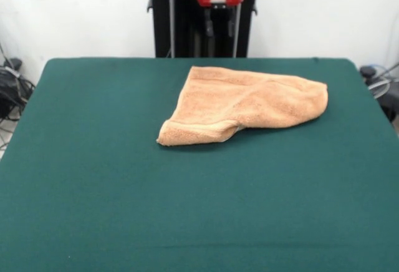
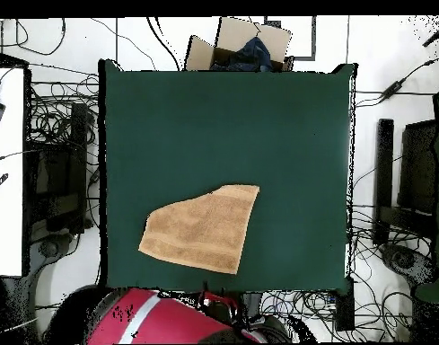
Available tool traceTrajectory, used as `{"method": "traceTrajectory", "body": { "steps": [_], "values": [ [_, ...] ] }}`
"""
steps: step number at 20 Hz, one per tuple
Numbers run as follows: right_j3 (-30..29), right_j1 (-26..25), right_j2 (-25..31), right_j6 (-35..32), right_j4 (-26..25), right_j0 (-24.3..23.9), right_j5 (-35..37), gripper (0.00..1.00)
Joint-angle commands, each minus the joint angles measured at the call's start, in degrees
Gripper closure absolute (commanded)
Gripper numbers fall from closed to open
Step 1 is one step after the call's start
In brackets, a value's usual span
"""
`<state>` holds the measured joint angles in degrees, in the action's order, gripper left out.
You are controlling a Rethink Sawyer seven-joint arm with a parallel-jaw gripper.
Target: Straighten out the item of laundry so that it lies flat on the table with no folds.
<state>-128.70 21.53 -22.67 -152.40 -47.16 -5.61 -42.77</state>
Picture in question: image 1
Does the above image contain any tan terry towel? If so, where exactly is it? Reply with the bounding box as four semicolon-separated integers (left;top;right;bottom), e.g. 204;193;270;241
155;65;329;147

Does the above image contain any black floor equipment lump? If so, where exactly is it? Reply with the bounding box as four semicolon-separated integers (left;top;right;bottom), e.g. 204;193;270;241
0;58;36;120
359;64;399;124

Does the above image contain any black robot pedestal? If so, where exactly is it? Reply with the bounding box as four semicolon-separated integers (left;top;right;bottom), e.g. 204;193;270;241
146;0;260;59

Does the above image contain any dark green table cloth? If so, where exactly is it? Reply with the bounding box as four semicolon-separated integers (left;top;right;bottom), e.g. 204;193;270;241
0;57;399;272

